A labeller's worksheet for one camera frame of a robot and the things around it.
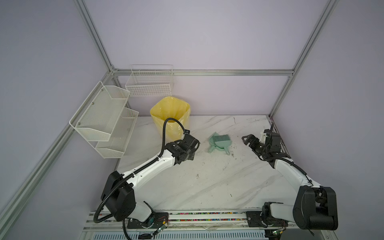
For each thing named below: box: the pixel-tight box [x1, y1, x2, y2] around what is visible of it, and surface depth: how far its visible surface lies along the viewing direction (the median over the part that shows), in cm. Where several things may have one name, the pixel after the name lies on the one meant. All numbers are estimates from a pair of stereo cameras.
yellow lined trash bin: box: [150, 96, 191, 144], surface depth 97 cm
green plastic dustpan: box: [208, 132, 225, 153], surface depth 102 cm
